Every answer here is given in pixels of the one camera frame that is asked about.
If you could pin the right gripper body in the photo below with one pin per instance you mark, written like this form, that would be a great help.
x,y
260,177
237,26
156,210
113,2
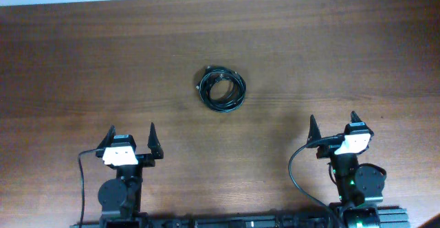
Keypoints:
x,y
326,151

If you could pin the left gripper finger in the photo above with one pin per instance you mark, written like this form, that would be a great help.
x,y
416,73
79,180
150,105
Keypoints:
x,y
154,144
108,139

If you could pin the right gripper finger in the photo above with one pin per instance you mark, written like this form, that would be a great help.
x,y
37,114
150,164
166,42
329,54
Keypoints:
x,y
314,133
355,118

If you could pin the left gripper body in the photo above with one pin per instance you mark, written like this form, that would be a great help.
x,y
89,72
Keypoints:
x,y
144,161

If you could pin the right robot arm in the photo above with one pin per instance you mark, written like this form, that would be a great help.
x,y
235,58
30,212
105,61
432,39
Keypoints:
x,y
359,186

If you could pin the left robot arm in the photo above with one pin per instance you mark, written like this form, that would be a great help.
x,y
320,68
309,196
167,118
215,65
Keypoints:
x,y
120,197

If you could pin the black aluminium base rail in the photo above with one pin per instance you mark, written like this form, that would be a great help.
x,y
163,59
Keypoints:
x,y
391,217

